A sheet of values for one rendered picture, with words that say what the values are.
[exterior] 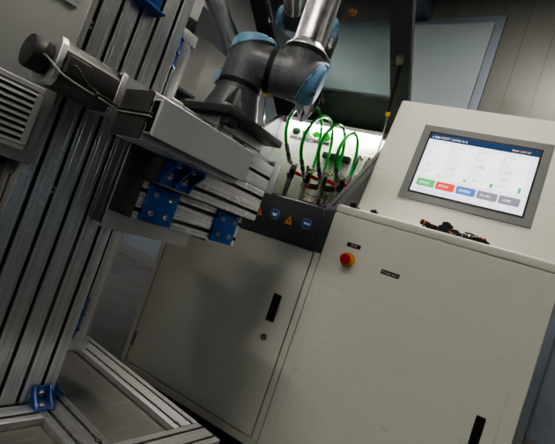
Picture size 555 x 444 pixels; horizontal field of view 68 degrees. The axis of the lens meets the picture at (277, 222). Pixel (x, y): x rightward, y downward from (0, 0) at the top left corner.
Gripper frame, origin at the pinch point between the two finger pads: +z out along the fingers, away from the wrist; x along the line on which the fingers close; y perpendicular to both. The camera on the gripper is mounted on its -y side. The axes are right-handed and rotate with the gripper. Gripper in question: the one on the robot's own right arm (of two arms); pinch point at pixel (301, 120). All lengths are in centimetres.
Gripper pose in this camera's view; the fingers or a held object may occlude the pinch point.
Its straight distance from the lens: 161.0
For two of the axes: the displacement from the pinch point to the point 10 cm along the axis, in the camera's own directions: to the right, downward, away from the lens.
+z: -3.3, 9.4, -0.4
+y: -4.2, -1.9, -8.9
